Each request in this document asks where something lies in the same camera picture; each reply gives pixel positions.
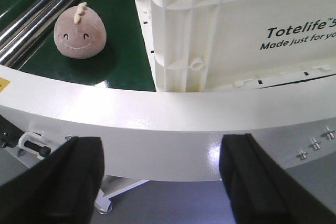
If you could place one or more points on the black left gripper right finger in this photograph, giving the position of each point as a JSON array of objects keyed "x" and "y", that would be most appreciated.
[{"x": 260, "y": 191}]

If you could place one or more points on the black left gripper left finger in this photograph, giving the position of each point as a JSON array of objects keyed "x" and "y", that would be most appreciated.
[{"x": 60, "y": 189}]

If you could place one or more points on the white plastic tote box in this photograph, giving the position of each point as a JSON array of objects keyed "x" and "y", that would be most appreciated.
[{"x": 220, "y": 45}]

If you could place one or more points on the green conveyor belt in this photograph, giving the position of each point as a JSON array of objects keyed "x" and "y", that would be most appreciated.
[{"x": 123, "y": 64}]

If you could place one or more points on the pink smiling plush ball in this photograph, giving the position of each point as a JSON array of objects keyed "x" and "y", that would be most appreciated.
[{"x": 79, "y": 32}]

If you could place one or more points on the steel transfer rollers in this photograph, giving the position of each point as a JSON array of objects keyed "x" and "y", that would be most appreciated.
[{"x": 24, "y": 24}]

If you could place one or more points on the white round conveyor frame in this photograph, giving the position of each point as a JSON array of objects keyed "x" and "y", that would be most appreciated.
[{"x": 175, "y": 137}]

